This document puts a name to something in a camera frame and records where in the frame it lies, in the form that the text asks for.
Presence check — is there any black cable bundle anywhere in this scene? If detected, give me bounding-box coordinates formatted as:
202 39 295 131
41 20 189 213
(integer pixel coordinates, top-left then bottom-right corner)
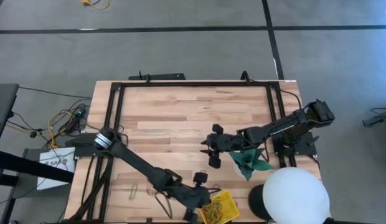
68 155 115 222

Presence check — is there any grey side desk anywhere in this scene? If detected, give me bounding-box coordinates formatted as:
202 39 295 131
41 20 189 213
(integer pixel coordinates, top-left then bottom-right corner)
0 83 20 150

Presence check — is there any black round lamp base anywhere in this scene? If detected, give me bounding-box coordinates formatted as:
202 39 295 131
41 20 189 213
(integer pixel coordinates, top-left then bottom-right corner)
248 184 271 221

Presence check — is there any yellow plastic basket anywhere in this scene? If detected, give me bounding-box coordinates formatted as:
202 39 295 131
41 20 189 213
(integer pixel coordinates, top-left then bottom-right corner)
199 190 240 224

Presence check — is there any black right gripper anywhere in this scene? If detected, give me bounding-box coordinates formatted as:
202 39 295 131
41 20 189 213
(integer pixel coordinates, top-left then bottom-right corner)
200 123 243 169

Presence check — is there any black power adapter green light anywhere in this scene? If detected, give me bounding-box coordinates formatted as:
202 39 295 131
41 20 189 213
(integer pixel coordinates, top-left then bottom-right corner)
71 105 87 121

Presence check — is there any white globe lamp shade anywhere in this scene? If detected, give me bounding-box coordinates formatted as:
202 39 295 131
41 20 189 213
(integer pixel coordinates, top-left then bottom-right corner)
263 167 331 224

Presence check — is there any long black cable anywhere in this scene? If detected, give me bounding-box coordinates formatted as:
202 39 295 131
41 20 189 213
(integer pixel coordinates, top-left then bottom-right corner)
275 79 303 110

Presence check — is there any black desk bar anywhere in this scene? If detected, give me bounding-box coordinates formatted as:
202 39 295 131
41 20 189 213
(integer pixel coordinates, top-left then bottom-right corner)
0 150 75 184

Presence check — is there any yellow floor cable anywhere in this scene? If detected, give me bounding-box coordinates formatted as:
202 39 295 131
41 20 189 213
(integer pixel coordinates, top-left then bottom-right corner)
82 0 110 10

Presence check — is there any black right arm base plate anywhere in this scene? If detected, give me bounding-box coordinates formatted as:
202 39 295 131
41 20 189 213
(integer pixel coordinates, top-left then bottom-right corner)
272 130 318 156

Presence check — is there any black metal table frame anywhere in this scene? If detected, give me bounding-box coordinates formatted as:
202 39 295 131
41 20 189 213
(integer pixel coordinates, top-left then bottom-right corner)
98 80 297 222

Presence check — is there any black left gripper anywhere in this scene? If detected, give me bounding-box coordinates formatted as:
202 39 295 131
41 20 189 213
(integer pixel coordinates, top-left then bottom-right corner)
177 171 222 223

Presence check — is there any green artificial plant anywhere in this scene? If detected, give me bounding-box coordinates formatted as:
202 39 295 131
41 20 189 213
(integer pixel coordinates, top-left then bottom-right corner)
228 147 275 182

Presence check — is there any black power strip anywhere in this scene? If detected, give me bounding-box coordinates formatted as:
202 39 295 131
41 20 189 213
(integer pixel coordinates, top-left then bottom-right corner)
128 73 186 81

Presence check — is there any grey floor device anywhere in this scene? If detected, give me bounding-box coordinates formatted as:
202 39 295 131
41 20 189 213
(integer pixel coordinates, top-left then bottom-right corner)
362 107 386 128

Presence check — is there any red rubber band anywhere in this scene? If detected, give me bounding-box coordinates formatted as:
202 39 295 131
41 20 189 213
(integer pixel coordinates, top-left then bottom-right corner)
146 182 159 197

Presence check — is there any white paper sheet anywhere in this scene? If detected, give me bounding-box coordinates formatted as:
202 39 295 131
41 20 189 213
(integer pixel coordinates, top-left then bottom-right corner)
37 147 76 190

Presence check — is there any white plant pot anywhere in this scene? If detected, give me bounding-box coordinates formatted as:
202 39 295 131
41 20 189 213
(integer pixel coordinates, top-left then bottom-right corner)
233 161 245 178

